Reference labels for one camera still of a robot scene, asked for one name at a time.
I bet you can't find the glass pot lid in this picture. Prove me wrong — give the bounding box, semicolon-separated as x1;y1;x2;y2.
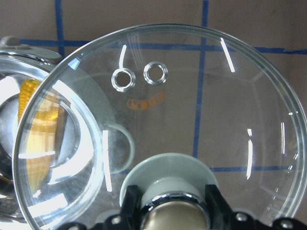
13;23;304;230

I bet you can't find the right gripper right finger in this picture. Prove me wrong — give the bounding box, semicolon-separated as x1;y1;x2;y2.
205;184;307;230

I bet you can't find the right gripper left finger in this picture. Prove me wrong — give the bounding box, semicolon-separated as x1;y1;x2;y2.
56;184;144;230

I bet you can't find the yellow corn cob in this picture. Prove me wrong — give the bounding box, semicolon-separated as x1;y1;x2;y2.
17;80;60;192

